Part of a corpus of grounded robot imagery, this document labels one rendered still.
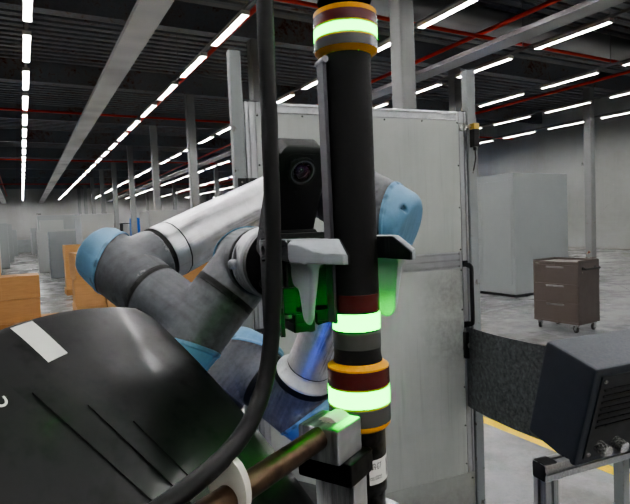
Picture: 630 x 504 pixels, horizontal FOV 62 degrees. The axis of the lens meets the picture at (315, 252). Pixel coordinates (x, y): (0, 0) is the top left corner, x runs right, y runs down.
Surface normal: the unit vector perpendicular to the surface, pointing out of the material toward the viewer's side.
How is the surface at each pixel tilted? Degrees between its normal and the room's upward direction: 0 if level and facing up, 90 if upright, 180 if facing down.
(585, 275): 90
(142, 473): 45
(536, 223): 90
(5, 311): 90
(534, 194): 90
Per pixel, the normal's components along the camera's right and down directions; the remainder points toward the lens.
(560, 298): -0.84, 0.07
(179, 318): -0.19, -0.39
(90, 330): 0.54, -0.80
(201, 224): 0.50, -0.50
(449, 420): 0.37, 0.04
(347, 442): 0.84, 0.00
